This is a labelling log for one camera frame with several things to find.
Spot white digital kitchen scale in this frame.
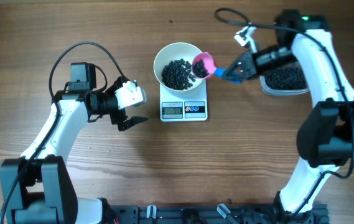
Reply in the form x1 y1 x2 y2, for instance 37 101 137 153
159 81 208 122

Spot white paper bowl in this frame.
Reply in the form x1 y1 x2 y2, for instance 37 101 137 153
153 42 205 93

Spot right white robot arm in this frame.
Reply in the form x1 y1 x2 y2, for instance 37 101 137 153
221 9 354 223

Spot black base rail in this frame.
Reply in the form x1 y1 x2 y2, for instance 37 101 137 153
52 203 328 224

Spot black beans in bowl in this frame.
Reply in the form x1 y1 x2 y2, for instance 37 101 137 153
161 58 196 90

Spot clear plastic bean container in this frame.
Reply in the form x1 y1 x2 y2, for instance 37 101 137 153
260 62 309 96

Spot black beans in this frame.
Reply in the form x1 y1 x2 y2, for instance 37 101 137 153
161 58 196 90
264 66 307 90
192 60 209 78

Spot black beans in container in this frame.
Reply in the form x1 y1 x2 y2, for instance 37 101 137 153
264 66 307 90

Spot pink scoop blue handle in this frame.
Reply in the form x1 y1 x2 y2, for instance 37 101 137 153
191 52 241 83

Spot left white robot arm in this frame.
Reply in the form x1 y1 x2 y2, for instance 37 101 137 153
0 62 147 223

